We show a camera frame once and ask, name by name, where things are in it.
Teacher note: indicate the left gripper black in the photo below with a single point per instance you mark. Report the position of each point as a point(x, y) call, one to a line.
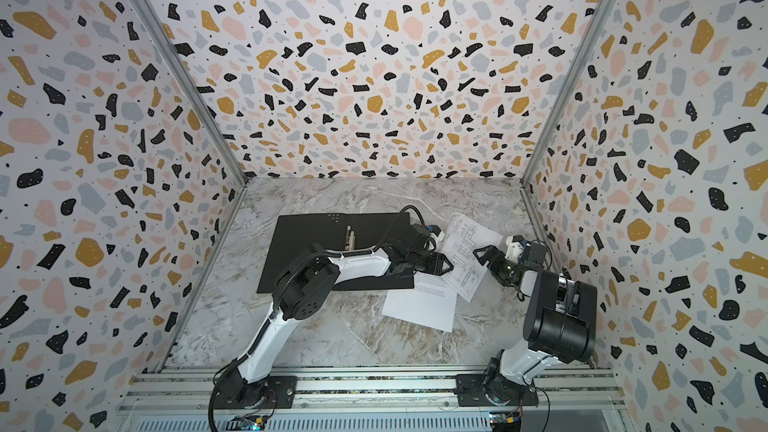
point(437, 264)

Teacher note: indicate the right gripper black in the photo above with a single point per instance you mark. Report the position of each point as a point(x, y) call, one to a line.
point(501, 263)

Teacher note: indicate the white technical drawing sheet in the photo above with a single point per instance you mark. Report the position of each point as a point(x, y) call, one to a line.
point(462, 237)

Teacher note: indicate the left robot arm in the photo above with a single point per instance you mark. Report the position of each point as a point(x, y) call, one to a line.
point(303, 288)

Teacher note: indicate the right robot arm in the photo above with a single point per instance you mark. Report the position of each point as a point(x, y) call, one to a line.
point(560, 322)

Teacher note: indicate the metal folder clip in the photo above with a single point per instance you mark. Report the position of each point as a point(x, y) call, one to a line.
point(349, 239)

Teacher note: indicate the white text paper sheet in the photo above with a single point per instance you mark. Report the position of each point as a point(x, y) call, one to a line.
point(430, 303)

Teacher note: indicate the right circuit board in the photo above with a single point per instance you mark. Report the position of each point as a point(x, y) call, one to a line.
point(506, 422)

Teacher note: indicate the circuit board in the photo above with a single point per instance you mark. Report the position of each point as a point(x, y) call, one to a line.
point(251, 422)
point(506, 422)

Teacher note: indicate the left circuit board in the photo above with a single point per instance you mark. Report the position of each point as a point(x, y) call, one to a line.
point(251, 422)

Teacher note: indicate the right corner aluminium profile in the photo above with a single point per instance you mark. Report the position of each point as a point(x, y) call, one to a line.
point(592, 34)

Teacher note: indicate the corner aluminium profile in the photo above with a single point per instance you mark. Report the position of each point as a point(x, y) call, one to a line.
point(167, 51)
point(592, 34)

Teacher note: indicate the left corner aluminium profile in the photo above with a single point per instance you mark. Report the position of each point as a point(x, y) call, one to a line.
point(167, 51)

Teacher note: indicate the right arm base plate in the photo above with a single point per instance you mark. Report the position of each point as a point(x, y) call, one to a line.
point(476, 390)

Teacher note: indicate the aluminium mounting rail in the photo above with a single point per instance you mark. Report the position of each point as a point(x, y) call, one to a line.
point(444, 388)

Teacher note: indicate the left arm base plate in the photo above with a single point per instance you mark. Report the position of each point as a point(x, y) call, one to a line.
point(273, 392)

